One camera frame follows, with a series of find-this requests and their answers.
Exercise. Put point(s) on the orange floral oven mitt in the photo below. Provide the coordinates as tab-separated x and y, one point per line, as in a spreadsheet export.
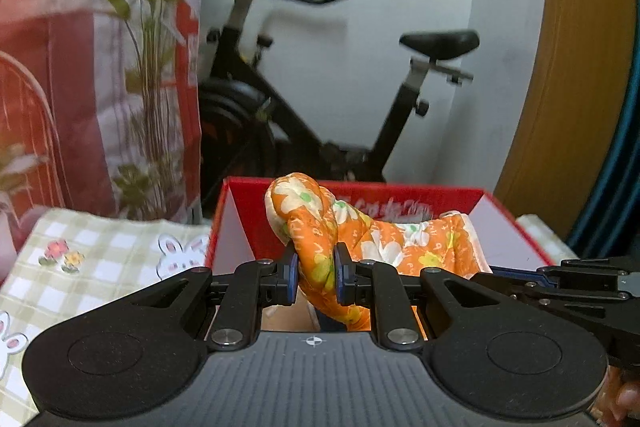
301	211

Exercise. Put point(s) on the red strawberry cardboard box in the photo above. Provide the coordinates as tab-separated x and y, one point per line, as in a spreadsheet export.
241	231

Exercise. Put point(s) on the orange wooden door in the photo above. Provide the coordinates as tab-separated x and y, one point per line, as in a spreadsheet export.
571	109

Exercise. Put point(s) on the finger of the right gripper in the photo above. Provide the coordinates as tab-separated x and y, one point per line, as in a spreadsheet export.
538	276

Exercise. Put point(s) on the green checkered bunny tablecloth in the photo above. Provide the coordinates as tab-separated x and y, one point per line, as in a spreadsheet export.
71	263

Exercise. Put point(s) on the right hand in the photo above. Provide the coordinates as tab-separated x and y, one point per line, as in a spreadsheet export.
618	398

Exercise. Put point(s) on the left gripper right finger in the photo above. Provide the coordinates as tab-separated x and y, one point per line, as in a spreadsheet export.
388	295

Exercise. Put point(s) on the red printed backdrop cloth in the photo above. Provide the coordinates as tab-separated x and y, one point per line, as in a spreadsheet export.
99	111

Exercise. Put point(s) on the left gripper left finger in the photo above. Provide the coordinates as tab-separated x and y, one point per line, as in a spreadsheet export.
240	297

